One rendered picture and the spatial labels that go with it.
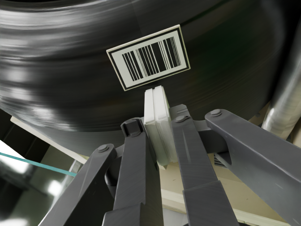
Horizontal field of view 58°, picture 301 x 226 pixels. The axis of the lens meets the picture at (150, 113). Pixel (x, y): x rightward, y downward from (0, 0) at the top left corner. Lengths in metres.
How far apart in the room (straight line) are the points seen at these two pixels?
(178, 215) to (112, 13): 0.75
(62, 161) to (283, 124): 11.06
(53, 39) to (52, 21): 0.02
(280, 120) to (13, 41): 0.35
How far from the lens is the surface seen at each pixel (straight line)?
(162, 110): 0.16
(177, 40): 0.22
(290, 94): 0.36
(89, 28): 0.25
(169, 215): 0.91
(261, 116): 0.56
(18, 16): 0.30
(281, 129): 0.46
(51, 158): 11.68
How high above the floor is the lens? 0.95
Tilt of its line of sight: 19 degrees up
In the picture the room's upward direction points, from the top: 80 degrees counter-clockwise
